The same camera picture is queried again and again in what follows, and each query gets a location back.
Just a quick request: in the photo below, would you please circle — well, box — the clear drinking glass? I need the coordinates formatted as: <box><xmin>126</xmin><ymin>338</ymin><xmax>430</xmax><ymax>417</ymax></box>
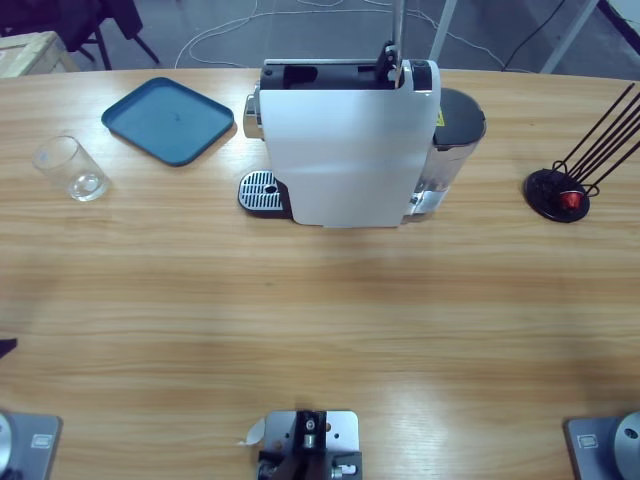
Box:
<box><xmin>32</xmin><ymin>133</ymin><xmax>112</xmax><ymax>203</ymax></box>

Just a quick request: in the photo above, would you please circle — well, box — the white capsule coffee machine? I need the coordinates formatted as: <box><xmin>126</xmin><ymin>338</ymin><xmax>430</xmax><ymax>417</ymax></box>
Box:
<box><xmin>237</xmin><ymin>0</ymin><xmax>442</xmax><ymax>230</ymax></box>

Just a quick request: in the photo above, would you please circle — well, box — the white paper tab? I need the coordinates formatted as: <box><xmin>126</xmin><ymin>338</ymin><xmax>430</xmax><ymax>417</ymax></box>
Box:
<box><xmin>236</xmin><ymin>418</ymin><xmax>267</xmax><ymax>447</ymax></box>

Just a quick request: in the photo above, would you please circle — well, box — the blue plastic tray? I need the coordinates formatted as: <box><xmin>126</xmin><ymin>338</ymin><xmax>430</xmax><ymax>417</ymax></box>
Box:
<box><xmin>100</xmin><ymin>76</ymin><xmax>236</xmax><ymax>169</ymax></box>

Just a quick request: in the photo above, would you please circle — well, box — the wooden crate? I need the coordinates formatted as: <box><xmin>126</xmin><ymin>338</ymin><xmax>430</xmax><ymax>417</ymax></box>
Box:
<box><xmin>0</xmin><ymin>30</ymin><xmax>79</xmax><ymax>79</ymax></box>

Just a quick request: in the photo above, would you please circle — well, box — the black chair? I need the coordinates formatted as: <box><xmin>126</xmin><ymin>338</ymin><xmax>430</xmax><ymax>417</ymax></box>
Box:
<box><xmin>0</xmin><ymin>0</ymin><xmax>161</xmax><ymax>71</ymax></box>

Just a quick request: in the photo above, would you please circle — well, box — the clear water tank black lid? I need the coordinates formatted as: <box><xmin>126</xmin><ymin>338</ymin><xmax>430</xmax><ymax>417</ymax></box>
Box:
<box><xmin>407</xmin><ymin>87</ymin><xmax>487</xmax><ymax>224</ymax></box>

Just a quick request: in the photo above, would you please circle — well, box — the black capsule holder with rods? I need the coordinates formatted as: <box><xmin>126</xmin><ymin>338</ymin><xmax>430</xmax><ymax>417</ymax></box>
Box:
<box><xmin>523</xmin><ymin>82</ymin><xmax>640</xmax><ymax>224</ymax></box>

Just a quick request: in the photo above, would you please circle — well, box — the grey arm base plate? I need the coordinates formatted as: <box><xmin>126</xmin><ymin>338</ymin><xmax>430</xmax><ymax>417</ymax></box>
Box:
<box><xmin>0</xmin><ymin>410</ymin><xmax>64</xmax><ymax>480</ymax></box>
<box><xmin>564</xmin><ymin>412</ymin><xmax>640</xmax><ymax>480</ymax></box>

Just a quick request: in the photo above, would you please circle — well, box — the centre metal base mount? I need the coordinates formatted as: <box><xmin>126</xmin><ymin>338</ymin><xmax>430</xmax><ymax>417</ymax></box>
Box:
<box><xmin>257</xmin><ymin>408</ymin><xmax>364</xmax><ymax>480</ymax></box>

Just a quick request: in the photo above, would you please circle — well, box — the white floor cable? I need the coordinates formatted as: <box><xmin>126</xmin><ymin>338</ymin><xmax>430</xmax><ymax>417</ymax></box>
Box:
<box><xmin>174</xmin><ymin>0</ymin><xmax>506</xmax><ymax>71</ymax></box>

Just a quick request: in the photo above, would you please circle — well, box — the white frame leg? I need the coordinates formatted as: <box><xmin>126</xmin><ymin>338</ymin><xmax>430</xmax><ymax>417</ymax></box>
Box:
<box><xmin>428</xmin><ymin>0</ymin><xmax>459</xmax><ymax>64</ymax></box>
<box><xmin>542</xmin><ymin>0</ymin><xmax>599</xmax><ymax>74</ymax></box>

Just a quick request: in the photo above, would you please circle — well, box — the black floor cable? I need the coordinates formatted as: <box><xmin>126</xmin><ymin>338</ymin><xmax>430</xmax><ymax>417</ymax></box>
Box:
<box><xmin>502</xmin><ymin>0</ymin><xmax>574</xmax><ymax>71</ymax></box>

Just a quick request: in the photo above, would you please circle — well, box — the black frame bar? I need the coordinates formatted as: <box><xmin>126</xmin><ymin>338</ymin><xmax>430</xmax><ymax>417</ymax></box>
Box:
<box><xmin>599</xmin><ymin>0</ymin><xmax>640</xmax><ymax>51</ymax></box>

